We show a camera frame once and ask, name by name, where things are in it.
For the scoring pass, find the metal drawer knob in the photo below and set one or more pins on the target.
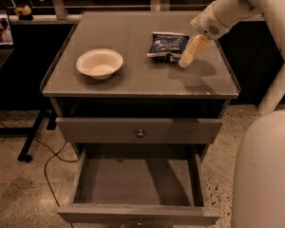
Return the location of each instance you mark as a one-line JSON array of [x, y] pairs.
[[140, 223], [140, 133]]

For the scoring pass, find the metal middle drawer knob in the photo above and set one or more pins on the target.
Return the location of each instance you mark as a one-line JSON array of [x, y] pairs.
[[140, 223]]

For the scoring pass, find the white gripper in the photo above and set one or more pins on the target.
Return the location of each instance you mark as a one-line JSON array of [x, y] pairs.
[[207, 23]]

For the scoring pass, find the black desk leg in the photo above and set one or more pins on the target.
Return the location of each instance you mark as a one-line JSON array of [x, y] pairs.
[[24, 155]]

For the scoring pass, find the grey top drawer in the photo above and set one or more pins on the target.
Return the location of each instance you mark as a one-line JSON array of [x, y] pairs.
[[124, 130]]

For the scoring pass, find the blue chip bag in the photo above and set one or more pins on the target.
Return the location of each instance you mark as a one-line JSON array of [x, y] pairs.
[[168, 46]]

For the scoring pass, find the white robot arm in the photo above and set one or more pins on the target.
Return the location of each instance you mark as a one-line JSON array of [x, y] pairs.
[[259, 178]]

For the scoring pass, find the grey drawer cabinet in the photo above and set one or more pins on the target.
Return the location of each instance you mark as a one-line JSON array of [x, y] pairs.
[[143, 87]]

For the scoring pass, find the white paper bowl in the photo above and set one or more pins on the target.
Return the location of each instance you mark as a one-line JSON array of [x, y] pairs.
[[100, 63]]

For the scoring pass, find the metal top drawer knob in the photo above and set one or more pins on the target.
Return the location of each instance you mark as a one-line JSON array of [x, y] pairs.
[[140, 133]]

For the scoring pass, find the grey open middle drawer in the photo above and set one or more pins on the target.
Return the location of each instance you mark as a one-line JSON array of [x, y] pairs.
[[122, 183]]

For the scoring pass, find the white horizontal rail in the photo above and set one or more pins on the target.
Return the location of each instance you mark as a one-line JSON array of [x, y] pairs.
[[72, 18]]

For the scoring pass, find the white diagonal pole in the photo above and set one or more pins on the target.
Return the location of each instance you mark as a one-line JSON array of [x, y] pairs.
[[274, 94]]

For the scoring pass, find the small yellow black object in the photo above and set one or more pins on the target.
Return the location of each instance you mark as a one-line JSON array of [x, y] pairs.
[[24, 12]]

